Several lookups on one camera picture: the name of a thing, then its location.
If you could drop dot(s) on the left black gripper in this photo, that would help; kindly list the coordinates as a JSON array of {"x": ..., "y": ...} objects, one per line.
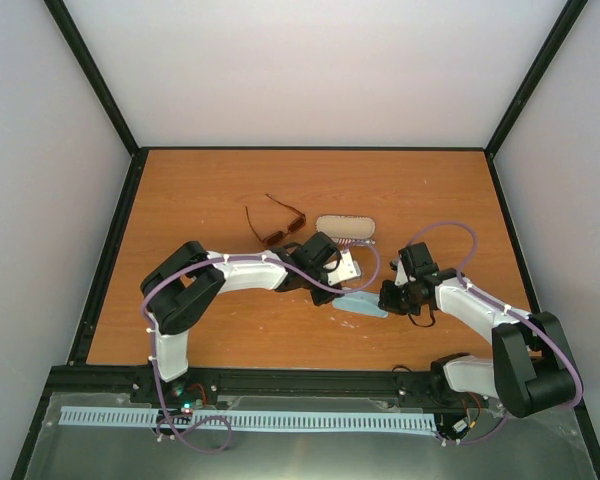
[{"x": 320, "y": 298}]

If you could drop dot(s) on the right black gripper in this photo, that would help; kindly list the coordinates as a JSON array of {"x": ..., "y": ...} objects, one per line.
[{"x": 388, "y": 304}]

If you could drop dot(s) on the blue cleaning cloth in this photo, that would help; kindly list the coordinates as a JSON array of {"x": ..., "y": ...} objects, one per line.
[{"x": 362, "y": 303}]

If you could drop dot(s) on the flag pattern glasses case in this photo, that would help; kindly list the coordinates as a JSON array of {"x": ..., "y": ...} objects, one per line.
[{"x": 344, "y": 229}]

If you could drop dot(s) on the brown tinted sunglasses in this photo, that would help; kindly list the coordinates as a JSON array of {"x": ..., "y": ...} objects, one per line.
[{"x": 275, "y": 237}]

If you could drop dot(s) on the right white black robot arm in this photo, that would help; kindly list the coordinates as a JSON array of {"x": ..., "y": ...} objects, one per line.
[{"x": 531, "y": 368}]

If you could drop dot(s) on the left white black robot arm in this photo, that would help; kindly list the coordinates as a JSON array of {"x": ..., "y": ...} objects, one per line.
[{"x": 177, "y": 293}]

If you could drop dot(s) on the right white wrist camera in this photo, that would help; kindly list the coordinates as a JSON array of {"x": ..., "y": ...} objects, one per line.
[{"x": 401, "y": 277}]

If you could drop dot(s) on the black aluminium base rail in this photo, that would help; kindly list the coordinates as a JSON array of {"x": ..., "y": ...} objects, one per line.
[{"x": 212, "y": 385}]

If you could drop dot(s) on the light blue slotted cable duct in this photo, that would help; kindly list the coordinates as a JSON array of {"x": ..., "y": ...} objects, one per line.
[{"x": 254, "y": 421}]

